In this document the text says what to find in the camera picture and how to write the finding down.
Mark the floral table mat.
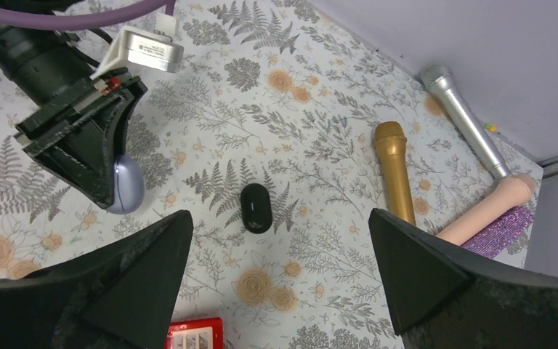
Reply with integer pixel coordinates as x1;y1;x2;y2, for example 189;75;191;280
0;0;545;349

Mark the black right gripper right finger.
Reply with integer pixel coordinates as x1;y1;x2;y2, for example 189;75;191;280
368;209;558;348

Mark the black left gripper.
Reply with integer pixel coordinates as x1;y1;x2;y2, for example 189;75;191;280
15;68;147;209

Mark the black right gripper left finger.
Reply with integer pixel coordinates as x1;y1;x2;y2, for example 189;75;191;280
0;210;193;348

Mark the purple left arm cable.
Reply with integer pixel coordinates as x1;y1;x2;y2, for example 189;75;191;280
0;0;177;32

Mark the silver microphone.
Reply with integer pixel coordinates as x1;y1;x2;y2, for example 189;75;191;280
420;63;511;180

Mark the red parts bin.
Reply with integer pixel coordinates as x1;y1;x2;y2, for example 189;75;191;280
163;317;225;349

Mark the pink microphone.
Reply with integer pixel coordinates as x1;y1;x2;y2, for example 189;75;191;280
437;174;536;246

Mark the purple glitter microphone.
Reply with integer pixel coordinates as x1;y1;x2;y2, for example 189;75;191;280
462;206;534;259

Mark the black earbud charging case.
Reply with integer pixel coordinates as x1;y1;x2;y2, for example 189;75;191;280
240;183;273;234

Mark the lavender oval case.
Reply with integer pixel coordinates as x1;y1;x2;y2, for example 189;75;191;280
106;155;145;214

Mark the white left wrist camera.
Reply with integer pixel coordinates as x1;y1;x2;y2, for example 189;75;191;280
89;13;184;80

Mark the gold microphone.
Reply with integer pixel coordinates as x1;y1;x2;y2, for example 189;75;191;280
374;121;416;226

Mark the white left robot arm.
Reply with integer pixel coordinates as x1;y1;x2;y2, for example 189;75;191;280
0;23;147;214

